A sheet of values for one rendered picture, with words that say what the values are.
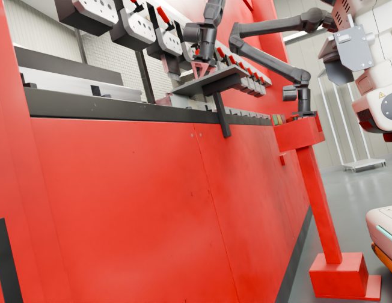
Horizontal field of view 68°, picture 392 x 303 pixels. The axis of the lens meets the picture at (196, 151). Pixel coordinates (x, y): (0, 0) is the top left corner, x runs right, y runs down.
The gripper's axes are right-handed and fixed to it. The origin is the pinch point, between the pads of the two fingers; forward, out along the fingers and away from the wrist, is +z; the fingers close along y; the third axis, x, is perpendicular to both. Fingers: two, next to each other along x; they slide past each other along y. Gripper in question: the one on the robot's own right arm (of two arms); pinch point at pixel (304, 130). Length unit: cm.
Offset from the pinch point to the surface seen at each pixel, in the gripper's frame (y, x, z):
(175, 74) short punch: 40, 47, -25
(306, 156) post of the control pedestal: -2.7, 7.7, 11.1
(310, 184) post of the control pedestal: -4.5, 7.4, 24.2
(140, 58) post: 138, -34, -61
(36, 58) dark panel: 90, 77, -35
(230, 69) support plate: 12, 52, -23
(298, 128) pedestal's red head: -1.3, 15.0, -1.5
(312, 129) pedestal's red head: -6.9, 13.8, -0.8
